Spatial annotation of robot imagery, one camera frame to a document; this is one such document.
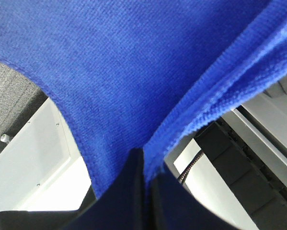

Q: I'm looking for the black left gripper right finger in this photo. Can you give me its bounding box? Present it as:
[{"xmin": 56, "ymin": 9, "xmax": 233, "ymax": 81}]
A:
[{"xmin": 151, "ymin": 171, "xmax": 236, "ymax": 230}]

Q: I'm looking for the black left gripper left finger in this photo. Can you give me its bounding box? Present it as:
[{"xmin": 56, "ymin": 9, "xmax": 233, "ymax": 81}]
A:
[{"xmin": 0, "ymin": 149, "xmax": 145, "ymax": 230}]

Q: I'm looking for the blue towel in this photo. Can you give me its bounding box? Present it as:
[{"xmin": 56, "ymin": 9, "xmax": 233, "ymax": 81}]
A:
[{"xmin": 0, "ymin": 0, "xmax": 287, "ymax": 197}]

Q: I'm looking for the braided cable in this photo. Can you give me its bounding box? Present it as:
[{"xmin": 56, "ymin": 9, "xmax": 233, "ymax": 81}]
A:
[{"xmin": 178, "ymin": 151, "xmax": 205, "ymax": 184}]

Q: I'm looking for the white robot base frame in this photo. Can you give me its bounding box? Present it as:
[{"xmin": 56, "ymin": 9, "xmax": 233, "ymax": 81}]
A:
[{"xmin": 0, "ymin": 99, "xmax": 91, "ymax": 212}]

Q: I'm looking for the black cable chain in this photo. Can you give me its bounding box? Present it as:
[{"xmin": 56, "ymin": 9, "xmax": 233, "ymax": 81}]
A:
[{"xmin": 195, "ymin": 121, "xmax": 287, "ymax": 230}]

